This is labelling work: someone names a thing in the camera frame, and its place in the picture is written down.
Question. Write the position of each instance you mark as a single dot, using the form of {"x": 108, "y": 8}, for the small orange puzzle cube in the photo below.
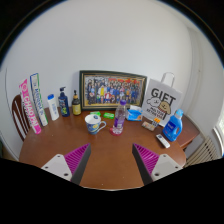
{"x": 156, "y": 122}

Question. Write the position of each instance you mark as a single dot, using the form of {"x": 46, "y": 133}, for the small patterned snack pack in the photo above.
{"x": 148, "y": 126}

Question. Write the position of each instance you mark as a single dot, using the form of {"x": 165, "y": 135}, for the blue patterned ceramic mug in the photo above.
{"x": 92, "y": 125}

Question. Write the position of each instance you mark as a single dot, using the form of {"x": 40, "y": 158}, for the framed group picture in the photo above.
{"x": 111, "y": 90}

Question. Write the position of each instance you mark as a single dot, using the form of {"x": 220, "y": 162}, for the white wall radiator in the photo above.
{"x": 201, "y": 151}

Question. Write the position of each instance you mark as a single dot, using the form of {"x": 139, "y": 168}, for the blue detergent bottle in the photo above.
{"x": 171, "y": 130}

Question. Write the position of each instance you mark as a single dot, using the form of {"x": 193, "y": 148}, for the blue tissue pack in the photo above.
{"x": 135, "y": 114}

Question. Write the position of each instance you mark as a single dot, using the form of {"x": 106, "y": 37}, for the dark blue pump bottle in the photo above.
{"x": 64, "y": 105}

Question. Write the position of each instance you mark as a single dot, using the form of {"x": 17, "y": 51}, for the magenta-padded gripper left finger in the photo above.
{"x": 76, "y": 159}

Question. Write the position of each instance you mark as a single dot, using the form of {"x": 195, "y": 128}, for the brown wooden chair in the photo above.
{"x": 16, "y": 113}

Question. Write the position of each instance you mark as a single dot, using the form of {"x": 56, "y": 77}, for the white bottle with blue cap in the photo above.
{"x": 53, "y": 108}

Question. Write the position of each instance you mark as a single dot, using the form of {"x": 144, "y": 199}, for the green and white tube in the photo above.
{"x": 39, "y": 100}

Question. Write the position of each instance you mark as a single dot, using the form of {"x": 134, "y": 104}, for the clear purple-capped water bottle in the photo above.
{"x": 120, "y": 118}

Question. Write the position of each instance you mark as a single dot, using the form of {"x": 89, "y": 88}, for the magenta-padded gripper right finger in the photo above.
{"x": 147, "y": 159}

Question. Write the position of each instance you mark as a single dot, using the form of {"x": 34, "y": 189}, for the pink and white tube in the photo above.
{"x": 30, "y": 106}

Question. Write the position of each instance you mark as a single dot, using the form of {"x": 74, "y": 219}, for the white printed paper gift bag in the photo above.
{"x": 161, "y": 100}

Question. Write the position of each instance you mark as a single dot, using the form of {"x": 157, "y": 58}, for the white refrigerator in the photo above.
{"x": 7, "y": 126}

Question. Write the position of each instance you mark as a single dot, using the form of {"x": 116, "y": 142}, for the white remote control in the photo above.
{"x": 163, "y": 140}

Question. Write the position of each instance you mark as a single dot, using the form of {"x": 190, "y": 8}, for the dark yellow-labelled pump bottle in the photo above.
{"x": 76, "y": 106}

